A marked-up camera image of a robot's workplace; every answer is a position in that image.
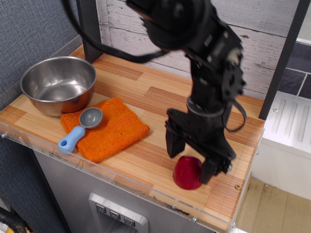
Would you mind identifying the clear acrylic table guard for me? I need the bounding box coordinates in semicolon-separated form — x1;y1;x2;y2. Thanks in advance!
0;118;264;233

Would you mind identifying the right black frame post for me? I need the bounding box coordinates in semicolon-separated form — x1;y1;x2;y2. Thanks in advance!
259;0;311;120

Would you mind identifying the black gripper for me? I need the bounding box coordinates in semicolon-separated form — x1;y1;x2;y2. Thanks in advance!
165;109;236;184

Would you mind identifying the yellow object at corner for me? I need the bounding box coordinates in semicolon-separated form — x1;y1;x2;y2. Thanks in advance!
0;214;30;233

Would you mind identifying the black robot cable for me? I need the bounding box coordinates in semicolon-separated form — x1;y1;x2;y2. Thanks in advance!
62;0;168;64

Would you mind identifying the stainless steel bowl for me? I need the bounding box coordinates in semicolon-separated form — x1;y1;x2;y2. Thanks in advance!
20;56;97;117

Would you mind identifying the blue grey toy scoop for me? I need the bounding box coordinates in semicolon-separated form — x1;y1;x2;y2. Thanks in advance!
58;107;103;154

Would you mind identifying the orange knitted cloth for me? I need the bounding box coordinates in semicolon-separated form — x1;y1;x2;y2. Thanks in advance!
75;97;150;163

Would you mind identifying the grey dispenser button panel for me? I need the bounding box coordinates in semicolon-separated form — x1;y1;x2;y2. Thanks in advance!
88;192;149;233

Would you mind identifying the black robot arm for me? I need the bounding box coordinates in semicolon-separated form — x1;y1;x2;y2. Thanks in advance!
127;0;245;184

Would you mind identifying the silver toy fridge cabinet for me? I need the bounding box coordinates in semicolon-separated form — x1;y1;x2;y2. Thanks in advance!
35;152;211;233

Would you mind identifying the white toy sink unit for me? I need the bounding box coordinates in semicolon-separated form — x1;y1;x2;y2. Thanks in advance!
252;92;311;199

